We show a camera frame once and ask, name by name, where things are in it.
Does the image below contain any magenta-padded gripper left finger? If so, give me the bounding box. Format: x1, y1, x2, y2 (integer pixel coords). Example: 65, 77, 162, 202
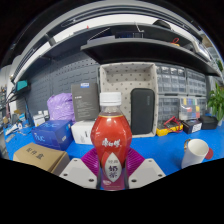
58, 147, 102, 190

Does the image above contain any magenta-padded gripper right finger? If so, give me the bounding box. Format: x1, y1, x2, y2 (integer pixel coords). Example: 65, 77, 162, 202
125, 147, 167, 190

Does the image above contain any red drink bottle white cap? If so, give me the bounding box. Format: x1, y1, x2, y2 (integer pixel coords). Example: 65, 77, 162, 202
90, 91, 133, 192

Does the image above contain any small white box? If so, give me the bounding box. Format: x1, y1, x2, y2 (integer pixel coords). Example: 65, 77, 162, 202
70, 120, 98, 146

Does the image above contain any brown cardboard box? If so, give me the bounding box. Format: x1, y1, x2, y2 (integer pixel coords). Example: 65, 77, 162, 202
12, 142, 71, 177

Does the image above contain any blue cardboard box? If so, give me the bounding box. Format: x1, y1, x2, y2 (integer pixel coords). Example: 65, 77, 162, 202
31, 119, 74, 152

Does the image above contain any yellow multimeter with red leads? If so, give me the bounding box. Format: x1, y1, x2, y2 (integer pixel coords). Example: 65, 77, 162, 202
155, 115, 184, 137

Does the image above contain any white cup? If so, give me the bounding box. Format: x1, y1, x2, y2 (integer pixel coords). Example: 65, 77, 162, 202
180, 138, 210, 170

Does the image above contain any black box with white label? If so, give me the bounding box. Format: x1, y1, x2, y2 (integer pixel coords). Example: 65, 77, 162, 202
181, 119, 203, 135

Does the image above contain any small white container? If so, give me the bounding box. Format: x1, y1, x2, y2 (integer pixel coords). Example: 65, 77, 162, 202
32, 110, 50, 128

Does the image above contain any purple plastic bag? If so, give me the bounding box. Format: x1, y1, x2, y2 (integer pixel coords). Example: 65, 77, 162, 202
46, 92, 76, 124

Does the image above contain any grey small-parts drawer cabinet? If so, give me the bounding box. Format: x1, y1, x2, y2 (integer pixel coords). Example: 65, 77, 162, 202
154, 63, 188, 96
185, 68, 208, 98
157, 94, 182, 124
200, 96, 210, 116

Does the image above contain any dark grey upright box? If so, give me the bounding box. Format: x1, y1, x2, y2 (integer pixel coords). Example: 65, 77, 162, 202
70, 82, 100, 123

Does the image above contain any clear organizer with coloured parts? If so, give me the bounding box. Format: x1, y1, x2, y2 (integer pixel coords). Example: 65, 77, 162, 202
179, 96, 204, 122

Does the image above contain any flat black case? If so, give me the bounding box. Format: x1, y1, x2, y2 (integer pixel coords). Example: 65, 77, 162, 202
199, 114, 219, 131

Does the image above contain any beige dotted storage bin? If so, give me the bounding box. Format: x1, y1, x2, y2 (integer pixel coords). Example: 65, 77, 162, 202
98, 62, 159, 139

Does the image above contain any green potted plant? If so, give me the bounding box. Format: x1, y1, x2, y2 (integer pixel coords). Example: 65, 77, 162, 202
207, 82, 224, 127

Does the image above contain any black wall shelf unit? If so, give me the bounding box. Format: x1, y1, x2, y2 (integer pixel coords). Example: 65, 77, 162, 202
11, 19, 222, 86

